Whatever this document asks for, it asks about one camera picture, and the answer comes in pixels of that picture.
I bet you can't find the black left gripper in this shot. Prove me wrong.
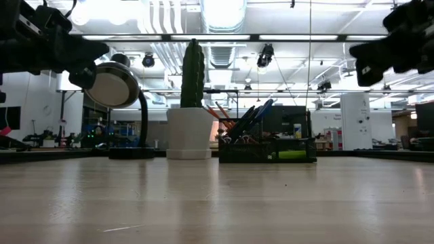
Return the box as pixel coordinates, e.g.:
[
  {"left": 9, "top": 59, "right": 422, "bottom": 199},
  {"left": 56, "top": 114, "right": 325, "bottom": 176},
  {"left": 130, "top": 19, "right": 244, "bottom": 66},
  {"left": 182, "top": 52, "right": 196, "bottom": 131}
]
[{"left": 23, "top": 33, "right": 110, "bottom": 89}]

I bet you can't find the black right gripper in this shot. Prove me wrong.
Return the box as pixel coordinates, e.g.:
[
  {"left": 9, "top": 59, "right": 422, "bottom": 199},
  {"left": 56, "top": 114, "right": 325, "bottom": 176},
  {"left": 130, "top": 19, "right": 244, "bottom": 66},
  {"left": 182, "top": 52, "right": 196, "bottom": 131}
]
[{"left": 349, "top": 32, "right": 434, "bottom": 87}]

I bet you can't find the green sticky note pad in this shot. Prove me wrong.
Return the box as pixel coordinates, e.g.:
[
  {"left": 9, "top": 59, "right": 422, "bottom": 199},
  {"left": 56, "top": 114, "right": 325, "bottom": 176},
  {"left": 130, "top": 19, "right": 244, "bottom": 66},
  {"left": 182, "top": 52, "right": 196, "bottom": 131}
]
[{"left": 271, "top": 150, "right": 308, "bottom": 160}]

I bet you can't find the black mesh desk organizer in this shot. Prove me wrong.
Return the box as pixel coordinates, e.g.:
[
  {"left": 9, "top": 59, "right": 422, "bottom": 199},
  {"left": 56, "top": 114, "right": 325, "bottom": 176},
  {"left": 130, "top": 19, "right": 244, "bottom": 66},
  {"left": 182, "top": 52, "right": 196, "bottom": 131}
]
[{"left": 218, "top": 117, "right": 318, "bottom": 164}]

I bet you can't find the black desk lamp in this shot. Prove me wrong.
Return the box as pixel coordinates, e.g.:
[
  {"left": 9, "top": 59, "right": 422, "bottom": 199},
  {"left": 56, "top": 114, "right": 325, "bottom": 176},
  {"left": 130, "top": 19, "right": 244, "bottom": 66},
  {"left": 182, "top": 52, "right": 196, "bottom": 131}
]
[{"left": 84, "top": 53, "right": 156, "bottom": 160}]

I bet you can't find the black ceiling spotlight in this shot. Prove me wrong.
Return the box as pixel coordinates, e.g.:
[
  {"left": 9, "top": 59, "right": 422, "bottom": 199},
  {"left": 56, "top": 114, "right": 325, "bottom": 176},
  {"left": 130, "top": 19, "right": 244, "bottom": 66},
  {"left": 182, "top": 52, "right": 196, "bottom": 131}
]
[
  {"left": 141, "top": 53, "right": 156, "bottom": 68},
  {"left": 256, "top": 43, "right": 275, "bottom": 68}
]

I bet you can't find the shelf with blue bins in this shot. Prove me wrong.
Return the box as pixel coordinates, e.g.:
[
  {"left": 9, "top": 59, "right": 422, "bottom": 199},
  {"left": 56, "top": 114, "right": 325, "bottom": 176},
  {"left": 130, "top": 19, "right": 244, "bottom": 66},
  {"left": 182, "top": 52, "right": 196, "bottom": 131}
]
[{"left": 81, "top": 118, "right": 136, "bottom": 148}]

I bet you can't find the green cactus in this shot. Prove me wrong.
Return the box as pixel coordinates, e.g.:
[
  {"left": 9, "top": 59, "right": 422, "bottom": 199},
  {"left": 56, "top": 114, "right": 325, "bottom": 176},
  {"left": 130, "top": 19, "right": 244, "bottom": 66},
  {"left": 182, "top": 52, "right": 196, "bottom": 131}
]
[{"left": 179, "top": 38, "right": 206, "bottom": 108}]

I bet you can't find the white plant pot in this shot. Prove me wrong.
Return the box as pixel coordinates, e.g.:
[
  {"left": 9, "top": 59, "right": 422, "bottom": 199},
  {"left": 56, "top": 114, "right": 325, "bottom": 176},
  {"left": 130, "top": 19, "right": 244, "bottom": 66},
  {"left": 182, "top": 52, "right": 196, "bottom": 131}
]
[{"left": 165, "top": 107, "right": 215, "bottom": 160}]

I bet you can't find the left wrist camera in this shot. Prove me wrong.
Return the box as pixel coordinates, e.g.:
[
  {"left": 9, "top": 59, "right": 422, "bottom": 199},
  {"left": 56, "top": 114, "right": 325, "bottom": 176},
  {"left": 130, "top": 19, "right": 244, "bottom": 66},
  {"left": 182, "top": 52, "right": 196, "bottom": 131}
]
[{"left": 33, "top": 3, "right": 74, "bottom": 34}]

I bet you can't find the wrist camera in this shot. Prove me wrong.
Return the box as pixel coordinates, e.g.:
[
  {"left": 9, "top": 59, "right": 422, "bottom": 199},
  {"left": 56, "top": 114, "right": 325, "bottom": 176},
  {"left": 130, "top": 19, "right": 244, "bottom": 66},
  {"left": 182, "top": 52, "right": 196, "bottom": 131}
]
[
  {"left": 33, "top": 3, "right": 74, "bottom": 34},
  {"left": 382, "top": 0, "right": 425, "bottom": 33}
]

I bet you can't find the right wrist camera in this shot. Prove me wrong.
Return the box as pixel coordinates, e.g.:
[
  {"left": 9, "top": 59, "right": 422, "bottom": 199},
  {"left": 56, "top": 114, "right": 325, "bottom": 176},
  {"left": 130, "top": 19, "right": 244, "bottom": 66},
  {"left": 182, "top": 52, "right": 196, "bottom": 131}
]
[{"left": 382, "top": 0, "right": 425, "bottom": 33}]

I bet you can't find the black aluminium rig frame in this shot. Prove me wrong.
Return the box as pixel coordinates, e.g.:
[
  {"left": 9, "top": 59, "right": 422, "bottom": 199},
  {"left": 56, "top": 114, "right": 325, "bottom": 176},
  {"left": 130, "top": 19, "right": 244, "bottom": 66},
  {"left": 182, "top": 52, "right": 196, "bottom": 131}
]
[{"left": 0, "top": 148, "right": 434, "bottom": 164}]

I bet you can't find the black wall monitor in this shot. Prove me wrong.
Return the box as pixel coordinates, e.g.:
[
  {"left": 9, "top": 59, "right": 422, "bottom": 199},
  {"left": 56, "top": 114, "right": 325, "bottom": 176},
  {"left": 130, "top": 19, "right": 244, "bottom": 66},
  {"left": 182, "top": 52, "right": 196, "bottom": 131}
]
[{"left": 0, "top": 106, "right": 21, "bottom": 131}]

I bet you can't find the silver ceiling air duct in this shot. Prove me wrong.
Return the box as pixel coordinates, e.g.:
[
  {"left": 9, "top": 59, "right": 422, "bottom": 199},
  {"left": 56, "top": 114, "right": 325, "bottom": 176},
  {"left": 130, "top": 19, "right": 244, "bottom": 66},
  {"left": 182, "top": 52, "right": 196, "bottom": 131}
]
[{"left": 199, "top": 0, "right": 248, "bottom": 68}]

